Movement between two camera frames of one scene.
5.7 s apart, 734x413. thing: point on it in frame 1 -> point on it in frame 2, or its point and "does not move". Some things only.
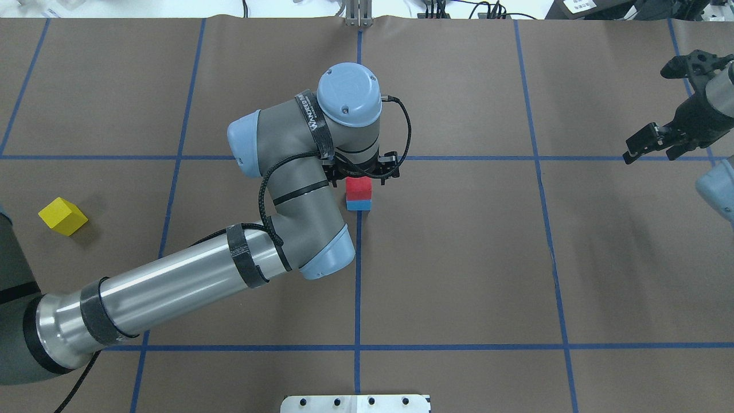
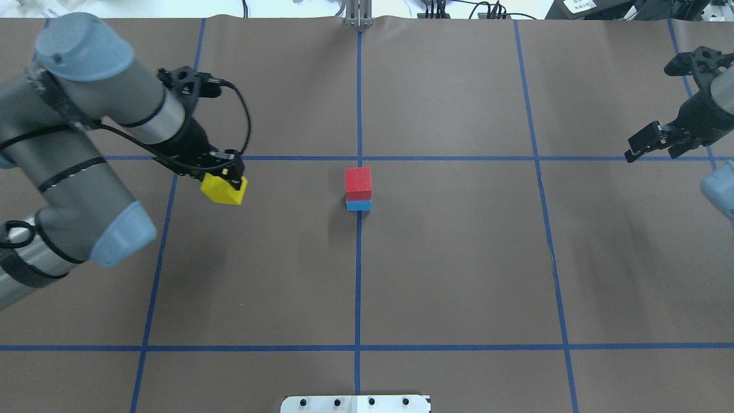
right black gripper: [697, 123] does not move
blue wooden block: [359, 205] does not move
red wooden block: [358, 188] does not move
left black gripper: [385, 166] -> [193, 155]
